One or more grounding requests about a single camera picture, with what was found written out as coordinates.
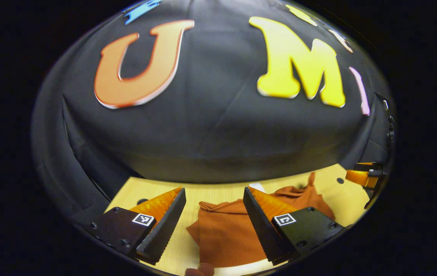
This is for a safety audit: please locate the black backdrop cloth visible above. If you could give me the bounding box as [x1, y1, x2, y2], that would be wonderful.
[31, 0, 395, 227]

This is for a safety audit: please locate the orange shirt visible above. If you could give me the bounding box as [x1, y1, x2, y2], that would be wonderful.
[186, 172, 336, 268]

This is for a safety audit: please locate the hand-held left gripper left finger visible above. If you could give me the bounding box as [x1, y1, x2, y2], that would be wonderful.
[84, 187, 187, 266]

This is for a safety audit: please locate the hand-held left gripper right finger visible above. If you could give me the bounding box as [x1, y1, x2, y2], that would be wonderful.
[243, 187, 345, 266]

